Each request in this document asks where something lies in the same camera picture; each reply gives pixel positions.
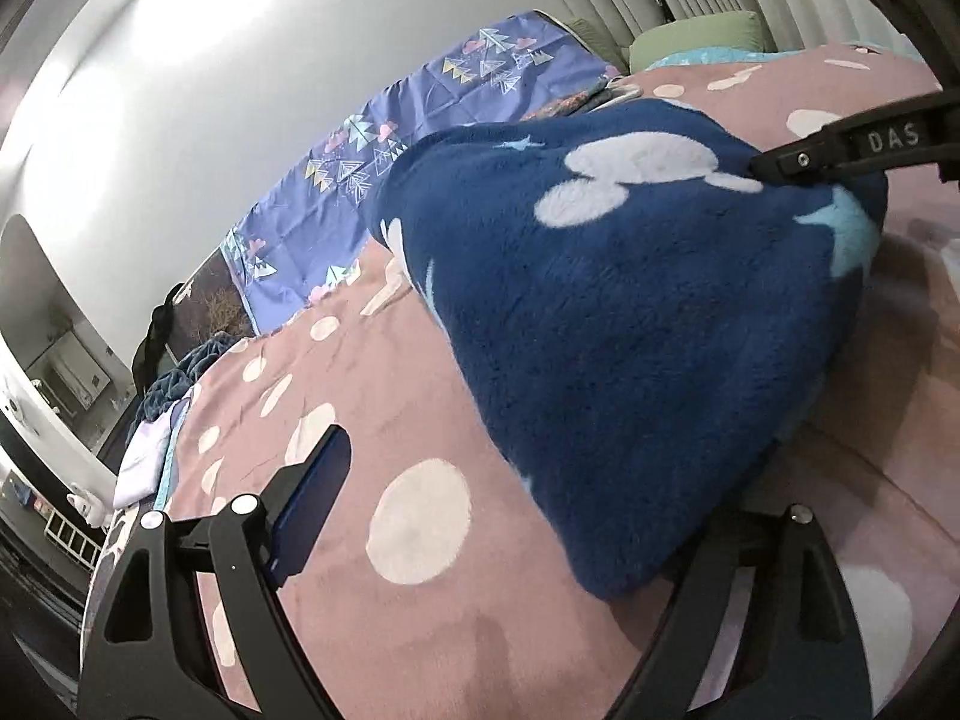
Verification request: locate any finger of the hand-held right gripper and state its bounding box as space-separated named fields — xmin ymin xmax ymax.
xmin=750 ymin=90 xmax=960 ymax=188

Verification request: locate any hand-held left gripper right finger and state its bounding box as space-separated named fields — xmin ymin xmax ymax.
xmin=607 ymin=502 xmax=890 ymax=720

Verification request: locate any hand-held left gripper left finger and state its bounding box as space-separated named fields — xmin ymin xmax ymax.
xmin=79 ymin=424 xmax=353 ymax=720

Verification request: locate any navy fleece garment white print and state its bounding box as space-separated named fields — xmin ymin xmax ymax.
xmin=364 ymin=101 xmax=890 ymax=601

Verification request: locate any light blue bed sheet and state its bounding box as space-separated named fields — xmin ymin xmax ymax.
xmin=154 ymin=390 xmax=200 ymax=518

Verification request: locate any folded lilac cloth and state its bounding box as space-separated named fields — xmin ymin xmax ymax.
xmin=112 ymin=397 xmax=192 ymax=507

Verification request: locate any green pillow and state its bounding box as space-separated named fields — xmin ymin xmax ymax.
xmin=566 ymin=11 xmax=766 ymax=76

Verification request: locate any pink polka dot blanket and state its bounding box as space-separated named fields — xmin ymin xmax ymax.
xmin=79 ymin=41 xmax=960 ymax=720

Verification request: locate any dark teal cloth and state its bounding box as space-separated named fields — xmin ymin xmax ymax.
xmin=135 ymin=337 xmax=248 ymax=425

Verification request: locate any white figurine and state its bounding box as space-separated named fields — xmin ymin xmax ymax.
xmin=67 ymin=487 xmax=113 ymax=530

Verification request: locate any white ladder rack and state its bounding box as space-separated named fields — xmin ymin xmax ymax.
xmin=41 ymin=510 xmax=102 ymax=567

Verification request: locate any brown printed cloth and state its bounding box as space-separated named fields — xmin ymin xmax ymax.
xmin=169 ymin=251 xmax=256 ymax=361

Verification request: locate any black cloth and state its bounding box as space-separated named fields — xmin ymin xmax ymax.
xmin=131 ymin=283 xmax=185 ymax=391

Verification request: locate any white cabinet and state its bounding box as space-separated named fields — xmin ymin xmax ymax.
xmin=0 ymin=337 xmax=121 ymax=511

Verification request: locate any purple printed bed sheet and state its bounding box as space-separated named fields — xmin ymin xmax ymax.
xmin=221 ymin=11 xmax=623 ymax=338

